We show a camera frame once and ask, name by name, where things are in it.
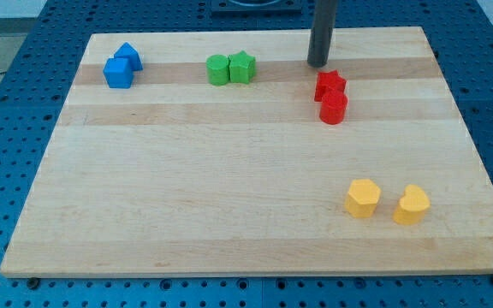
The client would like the light wooden board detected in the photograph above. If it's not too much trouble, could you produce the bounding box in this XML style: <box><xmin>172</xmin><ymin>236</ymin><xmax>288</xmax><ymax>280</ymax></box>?
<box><xmin>0</xmin><ymin>27</ymin><xmax>493</xmax><ymax>278</ymax></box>

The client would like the green cylinder block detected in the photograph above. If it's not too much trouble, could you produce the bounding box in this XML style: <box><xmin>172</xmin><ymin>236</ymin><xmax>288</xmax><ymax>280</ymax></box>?
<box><xmin>205</xmin><ymin>55</ymin><xmax>229</xmax><ymax>86</ymax></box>

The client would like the green star block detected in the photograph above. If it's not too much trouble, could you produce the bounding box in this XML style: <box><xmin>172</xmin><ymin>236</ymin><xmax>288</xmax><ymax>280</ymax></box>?
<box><xmin>229</xmin><ymin>50</ymin><xmax>256</xmax><ymax>84</ymax></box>

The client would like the red cylinder block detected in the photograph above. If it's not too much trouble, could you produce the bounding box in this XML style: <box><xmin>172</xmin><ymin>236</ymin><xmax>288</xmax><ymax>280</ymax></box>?
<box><xmin>319</xmin><ymin>90</ymin><xmax>348</xmax><ymax>125</ymax></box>

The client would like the red star block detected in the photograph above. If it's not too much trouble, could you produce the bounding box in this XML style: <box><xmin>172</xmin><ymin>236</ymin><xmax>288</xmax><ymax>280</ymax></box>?
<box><xmin>314</xmin><ymin>70</ymin><xmax>347</xmax><ymax>102</ymax></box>

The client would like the yellow hexagon block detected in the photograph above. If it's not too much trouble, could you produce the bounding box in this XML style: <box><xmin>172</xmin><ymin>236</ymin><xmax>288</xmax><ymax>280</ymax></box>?
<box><xmin>344</xmin><ymin>179</ymin><xmax>381</xmax><ymax>218</ymax></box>

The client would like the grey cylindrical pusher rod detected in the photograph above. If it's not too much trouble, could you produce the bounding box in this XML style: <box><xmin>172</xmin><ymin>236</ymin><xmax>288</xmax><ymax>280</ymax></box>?
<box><xmin>307</xmin><ymin>0</ymin><xmax>338</xmax><ymax>68</ymax></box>

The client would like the blue cube block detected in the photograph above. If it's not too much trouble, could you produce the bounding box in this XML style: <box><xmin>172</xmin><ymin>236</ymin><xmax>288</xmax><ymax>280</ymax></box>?
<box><xmin>103</xmin><ymin>58</ymin><xmax>134</xmax><ymax>88</ymax></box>

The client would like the blue pentagon block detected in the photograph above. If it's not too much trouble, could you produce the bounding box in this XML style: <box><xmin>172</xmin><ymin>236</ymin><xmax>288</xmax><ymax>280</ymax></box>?
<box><xmin>114</xmin><ymin>42</ymin><xmax>143</xmax><ymax>71</ymax></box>

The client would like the yellow heart block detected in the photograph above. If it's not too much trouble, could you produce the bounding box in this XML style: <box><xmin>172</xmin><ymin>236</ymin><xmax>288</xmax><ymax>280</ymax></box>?
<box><xmin>392</xmin><ymin>184</ymin><xmax>431</xmax><ymax>225</ymax></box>

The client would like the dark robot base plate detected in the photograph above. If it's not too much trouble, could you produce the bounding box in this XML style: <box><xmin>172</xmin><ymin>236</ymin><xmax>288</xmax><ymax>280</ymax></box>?
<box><xmin>209</xmin><ymin>0</ymin><xmax>303</xmax><ymax>15</ymax></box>

